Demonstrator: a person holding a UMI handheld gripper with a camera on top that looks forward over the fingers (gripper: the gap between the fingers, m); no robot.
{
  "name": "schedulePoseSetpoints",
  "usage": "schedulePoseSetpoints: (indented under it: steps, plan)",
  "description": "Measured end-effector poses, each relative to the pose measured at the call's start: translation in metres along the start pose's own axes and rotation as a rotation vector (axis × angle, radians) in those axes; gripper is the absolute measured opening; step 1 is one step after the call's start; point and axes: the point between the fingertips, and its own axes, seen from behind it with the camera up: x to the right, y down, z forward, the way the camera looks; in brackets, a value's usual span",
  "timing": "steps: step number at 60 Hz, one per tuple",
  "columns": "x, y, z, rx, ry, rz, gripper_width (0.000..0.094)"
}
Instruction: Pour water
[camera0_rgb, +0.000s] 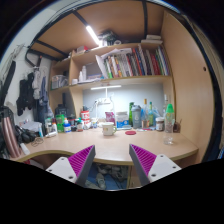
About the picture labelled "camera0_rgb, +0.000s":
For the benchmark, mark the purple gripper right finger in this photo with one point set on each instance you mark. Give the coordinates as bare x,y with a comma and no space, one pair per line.
151,167

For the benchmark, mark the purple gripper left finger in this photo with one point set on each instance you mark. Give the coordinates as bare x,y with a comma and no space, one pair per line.
74,168

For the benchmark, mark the red round coaster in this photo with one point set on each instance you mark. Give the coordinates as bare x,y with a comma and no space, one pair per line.
130,132

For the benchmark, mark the dark jar white lid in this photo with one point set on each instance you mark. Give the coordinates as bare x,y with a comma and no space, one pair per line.
160,124

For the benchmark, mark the white ceramic mug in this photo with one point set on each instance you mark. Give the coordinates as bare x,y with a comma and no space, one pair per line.
108,128

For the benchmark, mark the clear bottle green cap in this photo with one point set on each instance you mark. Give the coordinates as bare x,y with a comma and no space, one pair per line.
169,121

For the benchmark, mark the blue white box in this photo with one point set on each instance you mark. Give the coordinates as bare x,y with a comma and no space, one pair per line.
122,119

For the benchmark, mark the grey shaker bottle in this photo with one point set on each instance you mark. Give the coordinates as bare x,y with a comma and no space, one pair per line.
136,116

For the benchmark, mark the green glass bottle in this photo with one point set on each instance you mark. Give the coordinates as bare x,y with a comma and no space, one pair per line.
130,113

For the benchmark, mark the pink metal thermos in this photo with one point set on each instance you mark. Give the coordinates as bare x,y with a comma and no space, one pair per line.
8,133

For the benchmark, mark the hanging dark clothes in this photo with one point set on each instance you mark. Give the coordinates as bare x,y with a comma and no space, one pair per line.
34,96

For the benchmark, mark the row of books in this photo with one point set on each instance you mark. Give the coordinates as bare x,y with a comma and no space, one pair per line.
133,62

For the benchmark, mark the ceiling light strip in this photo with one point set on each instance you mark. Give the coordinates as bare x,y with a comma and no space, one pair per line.
93,35

